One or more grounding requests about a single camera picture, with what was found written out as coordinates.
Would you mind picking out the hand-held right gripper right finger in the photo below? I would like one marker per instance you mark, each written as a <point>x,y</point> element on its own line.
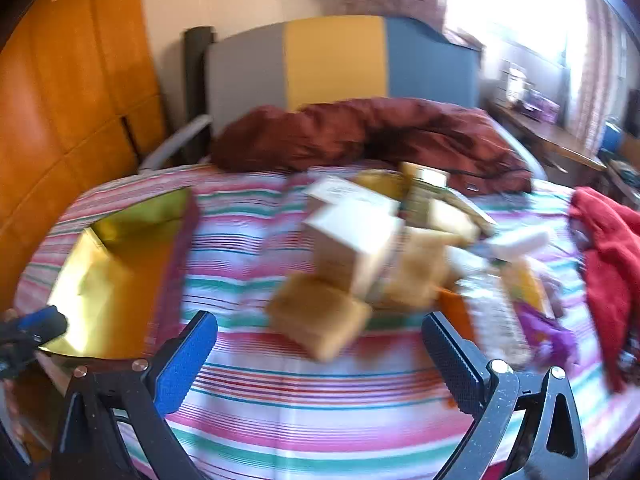
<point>450,355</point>

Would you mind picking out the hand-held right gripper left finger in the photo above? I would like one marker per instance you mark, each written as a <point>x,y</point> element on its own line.
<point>185,360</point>

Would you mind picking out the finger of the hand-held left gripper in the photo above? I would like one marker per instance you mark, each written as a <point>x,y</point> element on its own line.
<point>42,324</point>

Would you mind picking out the clear plastic bottle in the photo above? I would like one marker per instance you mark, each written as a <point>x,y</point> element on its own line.
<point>492,310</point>

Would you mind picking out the gold tray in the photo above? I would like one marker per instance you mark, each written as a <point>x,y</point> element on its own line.
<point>115,280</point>

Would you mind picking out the purple packet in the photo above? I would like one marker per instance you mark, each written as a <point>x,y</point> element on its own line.
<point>550,335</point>

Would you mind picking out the white printed box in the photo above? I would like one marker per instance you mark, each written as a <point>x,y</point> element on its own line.
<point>350,245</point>

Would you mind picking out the pale green box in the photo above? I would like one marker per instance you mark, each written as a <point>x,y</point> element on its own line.
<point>425,200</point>

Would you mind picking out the striped bedsheet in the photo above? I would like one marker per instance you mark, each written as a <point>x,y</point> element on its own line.
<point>300,400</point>

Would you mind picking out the red cloth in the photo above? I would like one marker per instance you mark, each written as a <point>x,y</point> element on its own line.
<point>610,260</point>

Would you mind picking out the wooden wardrobe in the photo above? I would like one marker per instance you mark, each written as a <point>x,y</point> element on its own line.
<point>60,110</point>

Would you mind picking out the grey chair armrest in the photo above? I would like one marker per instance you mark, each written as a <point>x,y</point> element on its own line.
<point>175,142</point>

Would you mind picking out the wooden desk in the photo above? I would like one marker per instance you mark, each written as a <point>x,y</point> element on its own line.
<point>550,135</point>

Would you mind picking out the maroon jacket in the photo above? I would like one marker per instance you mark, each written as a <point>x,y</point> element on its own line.
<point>350,130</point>

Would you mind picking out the purple box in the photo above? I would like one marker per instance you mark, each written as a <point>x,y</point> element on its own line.
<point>540,105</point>

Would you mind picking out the blue container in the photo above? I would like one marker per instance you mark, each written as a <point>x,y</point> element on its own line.
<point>611,137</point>

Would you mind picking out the dark rolled mat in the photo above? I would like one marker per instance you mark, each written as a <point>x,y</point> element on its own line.
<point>195,85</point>

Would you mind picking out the white boxes stack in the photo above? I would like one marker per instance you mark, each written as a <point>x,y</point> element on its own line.
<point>512,80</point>

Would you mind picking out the grey yellow blue headboard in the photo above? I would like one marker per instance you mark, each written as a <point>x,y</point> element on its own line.
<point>335,60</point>

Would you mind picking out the pink striped curtain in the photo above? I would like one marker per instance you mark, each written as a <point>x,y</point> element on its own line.
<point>597,60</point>

